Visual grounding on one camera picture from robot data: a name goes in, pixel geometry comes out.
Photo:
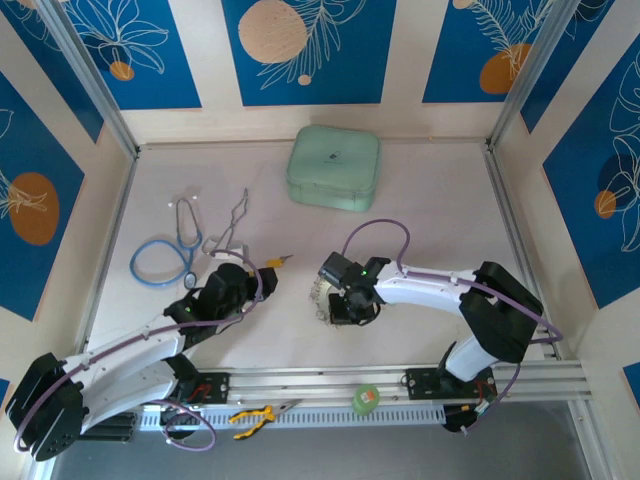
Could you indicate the metal key holder with rings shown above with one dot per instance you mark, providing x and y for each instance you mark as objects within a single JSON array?
[{"x": 322, "y": 292}]

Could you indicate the key with yellow tag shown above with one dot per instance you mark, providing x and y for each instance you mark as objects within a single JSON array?
[{"x": 274, "y": 261}]

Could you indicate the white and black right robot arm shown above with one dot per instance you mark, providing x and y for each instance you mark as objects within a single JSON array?
[{"x": 425, "y": 290}]

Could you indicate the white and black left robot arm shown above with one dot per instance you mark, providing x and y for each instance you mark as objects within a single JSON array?
[{"x": 125, "y": 370}]

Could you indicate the blue stethoscope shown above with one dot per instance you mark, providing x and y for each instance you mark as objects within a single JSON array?
[{"x": 190, "y": 280}]

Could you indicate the green round tape roll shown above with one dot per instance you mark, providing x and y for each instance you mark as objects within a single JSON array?
[{"x": 366, "y": 400}]

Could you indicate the yellow and black pliers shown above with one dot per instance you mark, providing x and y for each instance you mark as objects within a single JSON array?
[{"x": 255, "y": 415}]

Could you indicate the mint green zip case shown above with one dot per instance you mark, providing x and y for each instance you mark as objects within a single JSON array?
[{"x": 332, "y": 167}]

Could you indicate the black extrusion bar stack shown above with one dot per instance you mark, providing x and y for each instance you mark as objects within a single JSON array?
[{"x": 115, "y": 430}]

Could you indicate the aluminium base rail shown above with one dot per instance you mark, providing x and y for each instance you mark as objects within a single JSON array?
[{"x": 310, "y": 382}]

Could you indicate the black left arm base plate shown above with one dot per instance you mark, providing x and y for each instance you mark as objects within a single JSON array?
[{"x": 217, "y": 385}]

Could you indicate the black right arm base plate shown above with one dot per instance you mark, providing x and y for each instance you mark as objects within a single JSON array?
[{"x": 420, "y": 382}]

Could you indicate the aluminium table side rail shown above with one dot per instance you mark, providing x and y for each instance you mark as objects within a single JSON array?
[
  {"x": 111, "y": 240},
  {"x": 517, "y": 240}
]

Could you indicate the aluminium frame post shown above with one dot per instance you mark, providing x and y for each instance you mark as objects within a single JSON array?
[
  {"x": 95, "y": 85},
  {"x": 530, "y": 75}
]

